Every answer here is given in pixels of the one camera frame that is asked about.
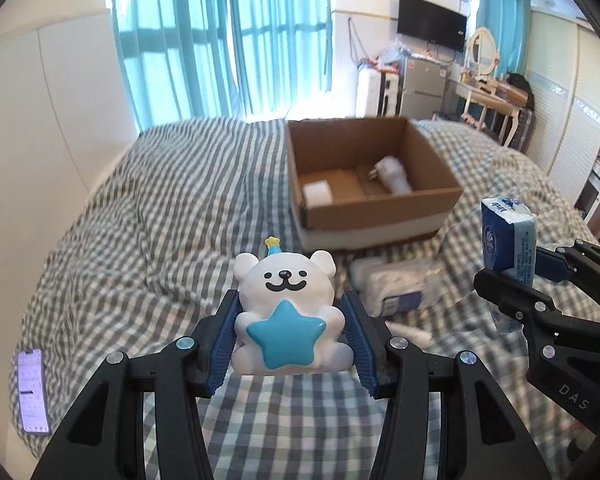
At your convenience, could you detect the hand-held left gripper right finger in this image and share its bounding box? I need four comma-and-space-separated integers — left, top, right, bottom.
339, 290, 553, 480

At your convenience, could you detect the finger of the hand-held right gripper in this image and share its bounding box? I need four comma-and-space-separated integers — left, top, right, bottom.
473, 268, 576, 346
530, 240, 600, 317

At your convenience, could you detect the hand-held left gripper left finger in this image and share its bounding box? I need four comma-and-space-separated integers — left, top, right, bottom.
30, 287, 242, 480

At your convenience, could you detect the blue tissue packet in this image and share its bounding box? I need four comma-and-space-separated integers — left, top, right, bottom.
481, 197, 539, 334

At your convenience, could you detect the white bear toy blue star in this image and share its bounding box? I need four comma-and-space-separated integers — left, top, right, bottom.
231, 236, 354, 376

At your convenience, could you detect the cardboard box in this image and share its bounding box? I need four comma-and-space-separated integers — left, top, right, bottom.
285, 116, 465, 252

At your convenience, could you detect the white wet wipes pack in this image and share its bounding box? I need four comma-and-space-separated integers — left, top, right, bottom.
349, 257, 450, 317

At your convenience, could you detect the grey checked blanket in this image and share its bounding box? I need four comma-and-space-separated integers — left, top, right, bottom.
17, 117, 600, 480

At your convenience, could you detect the small white packet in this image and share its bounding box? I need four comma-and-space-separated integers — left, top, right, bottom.
302, 180, 334, 209

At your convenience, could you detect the white wardrobe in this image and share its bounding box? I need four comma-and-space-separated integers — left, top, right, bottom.
522, 9, 600, 211

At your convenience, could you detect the white bottle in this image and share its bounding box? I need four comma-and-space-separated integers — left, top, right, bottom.
370, 156, 414, 194

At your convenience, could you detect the black bag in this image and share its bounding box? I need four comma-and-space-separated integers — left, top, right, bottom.
505, 73, 535, 111

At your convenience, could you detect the white dressing table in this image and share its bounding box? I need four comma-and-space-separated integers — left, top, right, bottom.
452, 79, 524, 149

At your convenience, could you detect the smartphone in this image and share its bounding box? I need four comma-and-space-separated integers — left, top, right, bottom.
16, 347, 51, 435

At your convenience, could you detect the oval vanity mirror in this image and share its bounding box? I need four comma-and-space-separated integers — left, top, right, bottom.
466, 28, 499, 79

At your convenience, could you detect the silver fridge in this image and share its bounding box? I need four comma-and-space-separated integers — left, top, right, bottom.
399, 55, 449, 119

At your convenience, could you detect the white suitcase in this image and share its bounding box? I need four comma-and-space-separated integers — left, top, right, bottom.
356, 67, 387, 117

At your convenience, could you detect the narrow teal curtain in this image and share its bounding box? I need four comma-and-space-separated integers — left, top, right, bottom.
472, 0, 532, 81

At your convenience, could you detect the teal window curtain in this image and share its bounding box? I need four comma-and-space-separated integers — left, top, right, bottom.
111, 0, 334, 134

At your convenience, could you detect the wall-mounted black television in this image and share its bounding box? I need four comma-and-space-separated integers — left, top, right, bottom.
397, 0, 468, 54

